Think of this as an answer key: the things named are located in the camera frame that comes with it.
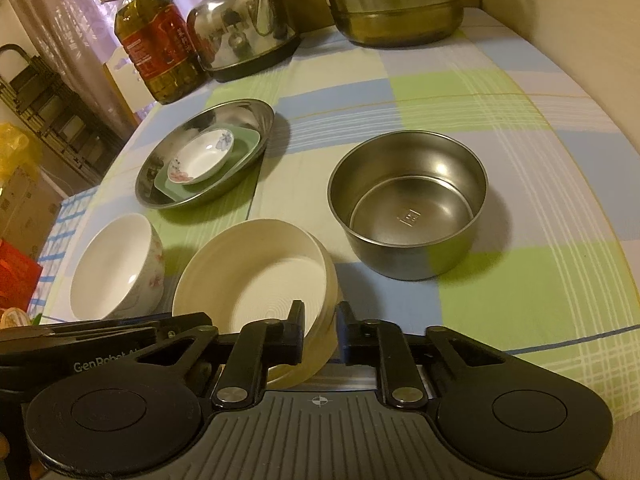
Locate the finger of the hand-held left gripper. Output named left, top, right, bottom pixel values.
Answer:
left=149, top=312, right=216, bottom=342

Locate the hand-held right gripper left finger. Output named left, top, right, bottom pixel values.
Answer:
left=137, top=301, right=307, bottom=408

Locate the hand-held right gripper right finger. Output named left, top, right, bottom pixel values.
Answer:
left=336, top=301, right=507, bottom=409

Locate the cream plastic bowl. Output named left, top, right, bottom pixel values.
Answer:
left=171, top=218, right=345, bottom=390

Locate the stainless steel bowl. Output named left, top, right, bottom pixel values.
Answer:
left=327, top=130, right=488, bottom=281

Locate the stainless steel plate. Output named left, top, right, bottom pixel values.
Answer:
left=134, top=98, right=276, bottom=211

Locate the small white floral saucer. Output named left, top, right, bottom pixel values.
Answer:
left=167, top=130, right=235, bottom=186

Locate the green square plate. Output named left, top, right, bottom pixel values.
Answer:
left=152, top=126, right=266, bottom=201

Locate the red box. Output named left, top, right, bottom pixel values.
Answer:
left=0, top=240, right=43, bottom=311

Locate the white ceramic bowl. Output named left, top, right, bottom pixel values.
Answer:
left=69, top=213, right=166, bottom=321

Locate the blue patterned white cloth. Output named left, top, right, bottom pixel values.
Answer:
left=27, top=192, right=96, bottom=321

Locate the cardboard box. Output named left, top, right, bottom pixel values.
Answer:
left=0, top=167, right=61, bottom=261

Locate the yellow plastic bag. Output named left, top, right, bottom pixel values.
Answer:
left=0, top=122, right=31, bottom=176

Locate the checkered tablecloth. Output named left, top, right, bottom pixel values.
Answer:
left=30, top=7, right=640, bottom=461

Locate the dark folding rack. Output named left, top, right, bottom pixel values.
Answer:
left=0, top=44, right=126, bottom=181

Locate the cooking oil bottle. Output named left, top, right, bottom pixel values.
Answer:
left=100, top=0, right=203, bottom=106

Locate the stainless steel kettle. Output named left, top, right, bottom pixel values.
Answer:
left=186, top=0, right=302, bottom=83

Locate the stainless steel steamer pot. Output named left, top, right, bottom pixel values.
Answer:
left=294, top=0, right=491, bottom=48

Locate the purple curtain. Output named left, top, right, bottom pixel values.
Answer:
left=0, top=0, right=313, bottom=126

